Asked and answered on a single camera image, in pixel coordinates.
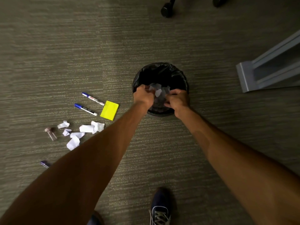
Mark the person's left hand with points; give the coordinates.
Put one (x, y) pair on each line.
(142, 97)

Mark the person's right hand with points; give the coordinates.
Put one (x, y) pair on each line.
(180, 103)

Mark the person's left fingers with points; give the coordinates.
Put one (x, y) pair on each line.
(143, 87)

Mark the person's right thumb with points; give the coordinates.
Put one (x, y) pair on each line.
(168, 104)

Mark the white paper piece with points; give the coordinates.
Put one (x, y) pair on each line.
(158, 92)

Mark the person's left forearm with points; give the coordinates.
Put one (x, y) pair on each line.
(89, 166)

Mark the person's right forearm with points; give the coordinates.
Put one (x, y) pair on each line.
(236, 166)

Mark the black lined waste bin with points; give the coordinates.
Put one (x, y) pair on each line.
(161, 73)

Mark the yellow sticky note pad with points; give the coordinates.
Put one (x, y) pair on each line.
(109, 110)

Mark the blue capped white marker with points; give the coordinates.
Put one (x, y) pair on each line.
(85, 109)
(93, 99)

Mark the scattered white paper scraps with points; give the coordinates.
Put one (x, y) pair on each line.
(86, 128)

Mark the black chair caster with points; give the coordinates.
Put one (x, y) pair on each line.
(167, 9)
(219, 1)

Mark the dark blue lace-up shoe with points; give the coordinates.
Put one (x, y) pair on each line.
(160, 206)
(94, 220)

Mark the small clear bottle brown cap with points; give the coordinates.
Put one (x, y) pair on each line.
(51, 134)

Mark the purple pen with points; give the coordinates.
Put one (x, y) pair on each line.
(44, 164)

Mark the grey metal desk leg frame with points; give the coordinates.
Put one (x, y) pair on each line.
(248, 77)

